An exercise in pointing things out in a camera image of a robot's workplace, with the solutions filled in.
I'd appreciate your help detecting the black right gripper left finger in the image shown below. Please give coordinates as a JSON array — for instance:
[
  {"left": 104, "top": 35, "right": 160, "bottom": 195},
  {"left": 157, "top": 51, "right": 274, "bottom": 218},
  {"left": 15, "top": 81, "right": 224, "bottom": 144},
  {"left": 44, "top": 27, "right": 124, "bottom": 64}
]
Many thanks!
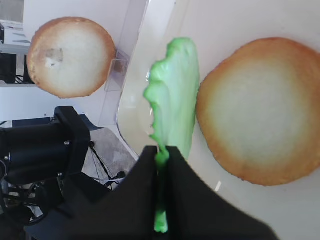
[{"left": 25, "top": 146, "right": 157, "bottom": 240}]

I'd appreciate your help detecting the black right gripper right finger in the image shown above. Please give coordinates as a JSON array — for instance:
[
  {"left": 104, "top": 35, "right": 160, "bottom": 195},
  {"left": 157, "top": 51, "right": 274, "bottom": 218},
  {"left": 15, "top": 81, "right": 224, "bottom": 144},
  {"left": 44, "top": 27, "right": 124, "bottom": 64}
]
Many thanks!
[{"left": 165, "top": 146, "right": 277, "bottom": 240}]

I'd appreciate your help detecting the green lettuce leaf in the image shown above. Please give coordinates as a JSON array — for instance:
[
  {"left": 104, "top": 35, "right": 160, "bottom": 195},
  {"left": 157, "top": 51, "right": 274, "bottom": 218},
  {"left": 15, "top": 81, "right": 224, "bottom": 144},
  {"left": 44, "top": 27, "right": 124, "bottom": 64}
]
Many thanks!
[{"left": 143, "top": 37, "right": 200, "bottom": 234}]

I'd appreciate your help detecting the bread slice on tray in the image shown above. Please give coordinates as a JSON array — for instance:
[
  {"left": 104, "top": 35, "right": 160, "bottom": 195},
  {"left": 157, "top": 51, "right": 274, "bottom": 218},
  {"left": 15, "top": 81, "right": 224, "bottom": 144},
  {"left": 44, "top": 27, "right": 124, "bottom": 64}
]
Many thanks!
[{"left": 196, "top": 37, "right": 320, "bottom": 186}]

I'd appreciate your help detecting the upright bread slice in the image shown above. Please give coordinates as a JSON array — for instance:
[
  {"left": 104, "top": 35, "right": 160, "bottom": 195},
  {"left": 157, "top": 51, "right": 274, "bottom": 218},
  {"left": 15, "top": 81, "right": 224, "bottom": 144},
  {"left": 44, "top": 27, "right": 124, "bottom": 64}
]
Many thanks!
[{"left": 26, "top": 17, "right": 116, "bottom": 99}]

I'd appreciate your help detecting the cream rectangular tray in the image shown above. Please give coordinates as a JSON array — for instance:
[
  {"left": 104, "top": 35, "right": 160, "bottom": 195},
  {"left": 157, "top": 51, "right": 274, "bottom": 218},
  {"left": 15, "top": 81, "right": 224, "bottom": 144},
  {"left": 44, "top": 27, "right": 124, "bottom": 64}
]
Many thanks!
[{"left": 118, "top": 0, "right": 320, "bottom": 240}]

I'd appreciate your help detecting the clear bread holder rail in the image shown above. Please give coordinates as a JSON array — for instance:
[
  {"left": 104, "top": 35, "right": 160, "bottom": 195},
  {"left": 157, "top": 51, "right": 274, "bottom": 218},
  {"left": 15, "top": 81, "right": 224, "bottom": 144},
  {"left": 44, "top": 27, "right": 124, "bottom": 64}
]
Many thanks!
[{"left": 104, "top": 48, "right": 130, "bottom": 92}]

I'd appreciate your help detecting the left long clear rail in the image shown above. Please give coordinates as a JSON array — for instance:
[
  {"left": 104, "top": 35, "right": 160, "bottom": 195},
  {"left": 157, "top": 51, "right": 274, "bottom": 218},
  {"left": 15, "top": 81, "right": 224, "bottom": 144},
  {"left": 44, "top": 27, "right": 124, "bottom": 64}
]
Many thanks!
[{"left": 95, "top": 0, "right": 150, "bottom": 128}]

